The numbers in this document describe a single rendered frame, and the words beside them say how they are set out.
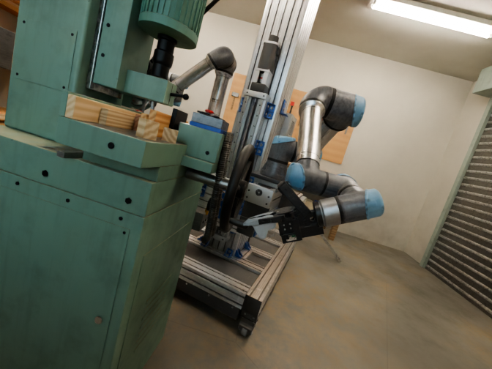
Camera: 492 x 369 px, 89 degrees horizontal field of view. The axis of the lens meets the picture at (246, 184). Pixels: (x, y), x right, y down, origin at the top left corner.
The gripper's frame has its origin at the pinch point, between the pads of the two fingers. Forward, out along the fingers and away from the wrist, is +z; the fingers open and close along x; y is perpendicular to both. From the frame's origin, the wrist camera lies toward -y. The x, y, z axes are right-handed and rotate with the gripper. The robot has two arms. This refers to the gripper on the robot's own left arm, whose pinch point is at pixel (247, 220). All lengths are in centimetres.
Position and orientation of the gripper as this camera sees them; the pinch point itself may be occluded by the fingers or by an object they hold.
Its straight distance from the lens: 71.5
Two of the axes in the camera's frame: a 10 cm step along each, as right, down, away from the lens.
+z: -9.6, 2.2, 1.6
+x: 1.4, -1.2, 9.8
